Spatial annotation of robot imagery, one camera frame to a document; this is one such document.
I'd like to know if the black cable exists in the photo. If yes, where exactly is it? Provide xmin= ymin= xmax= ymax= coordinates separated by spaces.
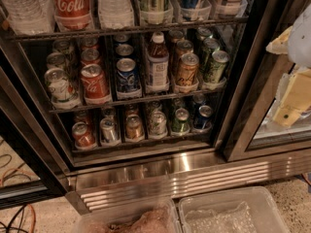
xmin=0 ymin=204 xmax=30 ymax=233

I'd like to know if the red Coca-Cola can front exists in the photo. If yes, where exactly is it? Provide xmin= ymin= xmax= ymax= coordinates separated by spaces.
xmin=80 ymin=64 xmax=112 ymax=105

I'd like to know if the clear bin with plastic wrap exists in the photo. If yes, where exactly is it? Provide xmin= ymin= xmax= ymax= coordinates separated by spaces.
xmin=179 ymin=186 xmax=290 ymax=233

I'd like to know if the blue striped tall can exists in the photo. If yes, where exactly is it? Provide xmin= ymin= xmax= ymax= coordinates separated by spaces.
xmin=177 ymin=0 xmax=211 ymax=21

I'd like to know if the orange cable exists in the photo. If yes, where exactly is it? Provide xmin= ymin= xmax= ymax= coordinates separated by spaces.
xmin=0 ymin=165 xmax=37 ymax=233

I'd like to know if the green can bottom shelf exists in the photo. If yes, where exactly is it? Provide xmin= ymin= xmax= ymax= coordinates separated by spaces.
xmin=171 ymin=108 xmax=190 ymax=136

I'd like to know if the brown tea bottle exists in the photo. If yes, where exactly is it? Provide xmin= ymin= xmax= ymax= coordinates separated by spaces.
xmin=146 ymin=31 xmax=169 ymax=93

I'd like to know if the clear water bottle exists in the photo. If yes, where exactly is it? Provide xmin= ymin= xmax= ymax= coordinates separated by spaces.
xmin=1 ymin=0 xmax=54 ymax=35
xmin=98 ymin=0 xmax=134 ymax=29

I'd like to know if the silver can bottom shelf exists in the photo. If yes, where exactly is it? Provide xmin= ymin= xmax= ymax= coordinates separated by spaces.
xmin=100 ymin=117 xmax=121 ymax=146

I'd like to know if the green can front right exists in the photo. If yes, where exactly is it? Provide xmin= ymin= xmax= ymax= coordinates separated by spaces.
xmin=202 ymin=50 xmax=229 ymax=90

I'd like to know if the green striped tall can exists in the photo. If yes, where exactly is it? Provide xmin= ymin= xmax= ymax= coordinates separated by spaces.
xmin=138 ymin=0 xmax=173 ymax=25

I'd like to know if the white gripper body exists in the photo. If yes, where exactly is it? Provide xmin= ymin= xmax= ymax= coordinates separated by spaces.
xmin=288 ymin=4 xmax=311 ymax=67

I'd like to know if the red can bottom shelf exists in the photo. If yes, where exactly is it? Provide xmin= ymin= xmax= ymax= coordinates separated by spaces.
xmin=72 ymin=122 xmax=97 ymax=150

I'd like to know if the white front can middle shelf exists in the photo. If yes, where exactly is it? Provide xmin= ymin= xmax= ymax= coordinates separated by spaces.
xmin=44 ymin=68 xmax=81 ymax=110

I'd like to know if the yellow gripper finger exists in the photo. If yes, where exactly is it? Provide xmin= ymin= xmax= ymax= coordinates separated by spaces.
xmin=265 ymin=26 xmax=293 ymax=54
xmin=272 ymin=69 xmax=311 ymax=127

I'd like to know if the white green can bottom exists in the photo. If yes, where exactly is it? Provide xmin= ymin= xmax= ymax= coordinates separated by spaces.
xmin=149 ymin=111 xmax=167 ymax=139

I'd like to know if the orange gold can front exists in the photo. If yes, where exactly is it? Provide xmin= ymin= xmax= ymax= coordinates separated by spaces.
xmin=174 ymin=52 xmax=199 ymax=89

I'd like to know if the red Coca-Cola bottle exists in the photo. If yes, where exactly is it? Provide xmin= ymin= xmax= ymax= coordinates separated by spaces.
xmin=53 ymin=0 xmax=93 ymax=32

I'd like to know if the clear bin with brown contents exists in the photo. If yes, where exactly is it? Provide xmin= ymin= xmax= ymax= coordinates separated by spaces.
xmin=71 ymin=198 xmax=183 ymax=233

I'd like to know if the blue Pepsi can front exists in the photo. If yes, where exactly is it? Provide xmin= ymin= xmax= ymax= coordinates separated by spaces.
xmin=117 ymin=58 xmax=142 ymax=100

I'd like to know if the steel glass fridge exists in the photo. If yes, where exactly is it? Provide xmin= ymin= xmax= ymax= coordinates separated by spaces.
xmin=0 ymin=0 xmax=311 ymax=214

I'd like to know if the gold can bottom shelf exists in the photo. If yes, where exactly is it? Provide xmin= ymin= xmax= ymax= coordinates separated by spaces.
xmin=125 ymin=115 xmax=145 ymax=142

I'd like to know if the blue can bottom shelf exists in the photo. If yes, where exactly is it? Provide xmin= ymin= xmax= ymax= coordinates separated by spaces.
xmin=192 ymin=105 xmax=213 ymax=132

